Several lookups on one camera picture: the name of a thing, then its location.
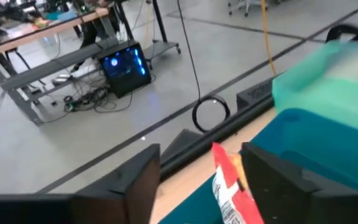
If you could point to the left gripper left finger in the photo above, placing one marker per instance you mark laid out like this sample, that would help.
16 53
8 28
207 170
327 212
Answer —
129 186

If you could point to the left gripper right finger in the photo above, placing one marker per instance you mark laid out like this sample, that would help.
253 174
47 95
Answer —
278 186

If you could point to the red yellow noodle packet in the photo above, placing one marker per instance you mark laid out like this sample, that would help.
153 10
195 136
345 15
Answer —
228 199

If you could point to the blue plastic bin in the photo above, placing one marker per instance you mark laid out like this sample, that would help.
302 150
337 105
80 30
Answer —
306 140

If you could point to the black wedge panel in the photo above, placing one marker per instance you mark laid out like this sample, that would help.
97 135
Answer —
182 141

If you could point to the teal plastic bin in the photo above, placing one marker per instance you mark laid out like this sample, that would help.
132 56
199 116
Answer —
328 93

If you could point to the black computer tower blue lights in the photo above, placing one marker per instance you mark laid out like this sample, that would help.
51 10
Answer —
126 68

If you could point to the black wheeled stand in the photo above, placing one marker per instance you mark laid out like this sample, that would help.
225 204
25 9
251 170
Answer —
162 48

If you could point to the wood-topped gray workbench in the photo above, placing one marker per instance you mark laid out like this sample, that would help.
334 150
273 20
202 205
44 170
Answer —
42 32

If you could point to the office chair wheel base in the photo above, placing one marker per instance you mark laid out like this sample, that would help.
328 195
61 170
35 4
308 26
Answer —
247 4

